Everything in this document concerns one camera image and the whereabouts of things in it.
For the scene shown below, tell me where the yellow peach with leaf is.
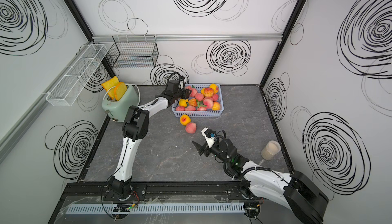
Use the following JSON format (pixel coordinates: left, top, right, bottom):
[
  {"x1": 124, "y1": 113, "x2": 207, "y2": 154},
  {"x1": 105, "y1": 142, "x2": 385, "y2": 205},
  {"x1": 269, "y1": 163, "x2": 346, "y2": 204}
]
[{"x1": 178, "y1": 98, "x2": 188, "y2": 108}]

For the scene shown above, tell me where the dark pink peach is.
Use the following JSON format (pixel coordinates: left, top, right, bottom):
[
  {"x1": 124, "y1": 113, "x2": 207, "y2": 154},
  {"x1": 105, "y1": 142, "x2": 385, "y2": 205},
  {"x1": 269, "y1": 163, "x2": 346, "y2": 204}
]
[{"x1": 176, "y1": 106, "x2": 185, "y2": 111}]

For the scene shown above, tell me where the pink peach with leaf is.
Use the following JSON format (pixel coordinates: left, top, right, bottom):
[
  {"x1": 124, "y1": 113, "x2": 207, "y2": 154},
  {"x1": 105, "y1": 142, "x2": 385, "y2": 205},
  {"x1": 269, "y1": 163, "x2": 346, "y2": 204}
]
[{"x1": 198, "y1": 97, "x2": 213, "y2": 109}]

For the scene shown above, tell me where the orange yellow peach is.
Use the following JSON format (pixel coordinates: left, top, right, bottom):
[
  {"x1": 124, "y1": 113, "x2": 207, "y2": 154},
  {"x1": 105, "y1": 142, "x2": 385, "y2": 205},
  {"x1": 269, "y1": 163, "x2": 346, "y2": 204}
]
[{"x1": 211, "y1": 101, "x2": 221, "y2": 111}]

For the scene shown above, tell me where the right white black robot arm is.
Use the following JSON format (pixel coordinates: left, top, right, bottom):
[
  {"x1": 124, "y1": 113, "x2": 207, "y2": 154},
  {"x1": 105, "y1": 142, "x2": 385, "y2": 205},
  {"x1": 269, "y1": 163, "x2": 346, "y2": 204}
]
[{"x1": 193, "y1": 137, "x2": 329, "y2": 224}]

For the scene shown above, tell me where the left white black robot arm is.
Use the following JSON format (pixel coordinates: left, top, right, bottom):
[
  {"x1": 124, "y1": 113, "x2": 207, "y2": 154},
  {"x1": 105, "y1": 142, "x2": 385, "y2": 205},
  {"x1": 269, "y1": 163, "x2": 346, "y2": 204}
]
[{"x1": 108, "y1": 71, "x2": 191, "y2": 201}]

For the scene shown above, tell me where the light blue plastic basket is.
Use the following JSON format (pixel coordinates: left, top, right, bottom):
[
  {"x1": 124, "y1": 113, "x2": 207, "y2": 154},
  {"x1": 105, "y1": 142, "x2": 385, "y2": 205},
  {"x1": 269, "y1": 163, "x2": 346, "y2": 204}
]
[{"x1": 172, "y1": 84, "x2": 224, "y2": 117}]

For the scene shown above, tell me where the front yellow toast slice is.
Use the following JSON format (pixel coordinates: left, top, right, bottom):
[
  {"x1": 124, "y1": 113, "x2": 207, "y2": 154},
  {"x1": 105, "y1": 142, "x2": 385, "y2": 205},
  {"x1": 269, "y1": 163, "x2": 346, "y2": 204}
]
[{"x1": 114, "y1": 82, "x2": 128, "y2": 101}]

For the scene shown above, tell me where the yellow toast slice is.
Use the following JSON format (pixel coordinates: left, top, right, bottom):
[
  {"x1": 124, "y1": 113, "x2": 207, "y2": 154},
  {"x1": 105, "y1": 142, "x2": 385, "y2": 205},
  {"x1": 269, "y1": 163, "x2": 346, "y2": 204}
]
[
  {"x1": 101, "y1": 76, "x2": 119, "y2": 100},
  {"x1": 114, "y1": 82, "x2": 128, "y2": 101}
]

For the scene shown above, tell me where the mint green toaster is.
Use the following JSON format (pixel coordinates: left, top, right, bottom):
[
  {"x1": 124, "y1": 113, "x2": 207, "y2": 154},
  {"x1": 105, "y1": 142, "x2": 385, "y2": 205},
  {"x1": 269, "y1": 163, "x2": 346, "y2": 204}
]
[{"x1": 102, "y1": 84, "x2": 140, "y2": 123}]

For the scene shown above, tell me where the rear yellow toast slice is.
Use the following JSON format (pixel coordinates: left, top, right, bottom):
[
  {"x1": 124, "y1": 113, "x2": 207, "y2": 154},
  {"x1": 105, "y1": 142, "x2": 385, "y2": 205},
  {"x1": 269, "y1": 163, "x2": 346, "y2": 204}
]
[{"x1": 101, "y1": 76, "x2": 119, "y2": 100}]

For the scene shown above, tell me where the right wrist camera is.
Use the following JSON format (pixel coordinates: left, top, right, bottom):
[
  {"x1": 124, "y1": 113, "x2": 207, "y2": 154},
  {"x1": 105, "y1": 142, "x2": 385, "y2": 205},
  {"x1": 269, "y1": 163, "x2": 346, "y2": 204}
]
[{"x1": 201, "y1": 128, "x2": 216, "y2": 148}]

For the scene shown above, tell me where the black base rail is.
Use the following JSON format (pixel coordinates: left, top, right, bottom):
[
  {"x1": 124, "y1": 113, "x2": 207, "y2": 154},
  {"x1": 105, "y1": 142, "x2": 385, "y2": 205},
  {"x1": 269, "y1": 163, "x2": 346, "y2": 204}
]
[{"x1": 61, "y1": 181, "x2": 245, "y2": 202}]

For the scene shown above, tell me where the black wire wall basket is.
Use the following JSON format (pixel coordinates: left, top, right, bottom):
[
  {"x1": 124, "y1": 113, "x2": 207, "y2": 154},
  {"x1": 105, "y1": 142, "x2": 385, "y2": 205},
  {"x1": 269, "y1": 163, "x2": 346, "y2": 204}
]
[{"x1": 107, "y1": 35, "x2": 159, "y2": 68}]

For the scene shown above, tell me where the white slotted cable duct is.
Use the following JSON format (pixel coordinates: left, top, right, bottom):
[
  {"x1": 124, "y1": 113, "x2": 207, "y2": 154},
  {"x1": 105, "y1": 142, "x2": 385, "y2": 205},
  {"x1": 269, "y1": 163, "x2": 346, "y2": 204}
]
[{"x1": 65, "y1": 203, "x2": 246, "y2": 215}]

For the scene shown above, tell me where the white wire wall shelf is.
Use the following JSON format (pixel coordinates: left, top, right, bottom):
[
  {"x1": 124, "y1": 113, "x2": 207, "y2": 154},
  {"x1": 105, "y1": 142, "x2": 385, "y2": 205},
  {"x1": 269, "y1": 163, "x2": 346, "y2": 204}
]
[{"x1": 46, "y1": 44, "x2": 109, "y2": 106}]

